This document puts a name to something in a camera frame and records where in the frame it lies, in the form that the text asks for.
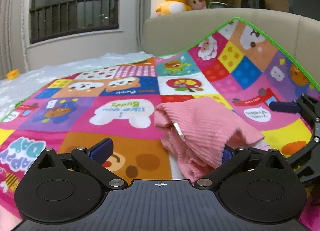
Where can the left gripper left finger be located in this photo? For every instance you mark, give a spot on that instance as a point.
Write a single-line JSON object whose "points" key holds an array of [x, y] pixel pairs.
{"points": [[90, 161]]}

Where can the pink plush toy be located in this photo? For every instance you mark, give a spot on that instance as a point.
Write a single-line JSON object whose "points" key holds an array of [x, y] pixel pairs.
{"points": [[197, 4]]}

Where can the white vertical curtain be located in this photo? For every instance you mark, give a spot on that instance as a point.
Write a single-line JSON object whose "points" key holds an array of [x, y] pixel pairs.
{"points": [[14, 36]]}

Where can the colourful cartoon play mat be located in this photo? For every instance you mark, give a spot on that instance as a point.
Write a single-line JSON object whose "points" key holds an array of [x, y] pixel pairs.
{"points": [[237, 65]]}

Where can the pink knit sweater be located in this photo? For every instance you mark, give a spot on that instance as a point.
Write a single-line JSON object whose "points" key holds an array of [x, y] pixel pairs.
{"points": [[197, 131]]}

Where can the small yellow toy block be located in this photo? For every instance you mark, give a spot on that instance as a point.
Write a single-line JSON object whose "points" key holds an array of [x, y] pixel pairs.
{"points": [[13, 74]]}

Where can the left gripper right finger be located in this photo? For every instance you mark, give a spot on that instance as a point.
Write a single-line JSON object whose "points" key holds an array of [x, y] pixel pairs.
{"points": [[232, 161]]}

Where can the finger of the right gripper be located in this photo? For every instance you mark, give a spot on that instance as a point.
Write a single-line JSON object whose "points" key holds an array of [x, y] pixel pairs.
{"points": [[285, 107]]}

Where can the black round object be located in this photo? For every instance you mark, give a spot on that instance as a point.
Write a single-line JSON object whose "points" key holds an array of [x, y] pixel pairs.
{"points": [[253, 4]]}

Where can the yellow duck plush toy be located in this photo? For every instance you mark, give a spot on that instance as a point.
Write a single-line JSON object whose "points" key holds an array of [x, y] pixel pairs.
{"points": [[173, 7]]}

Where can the dark framed window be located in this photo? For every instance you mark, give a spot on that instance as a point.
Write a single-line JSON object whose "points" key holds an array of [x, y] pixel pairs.
{"points": [[51, 19]]}

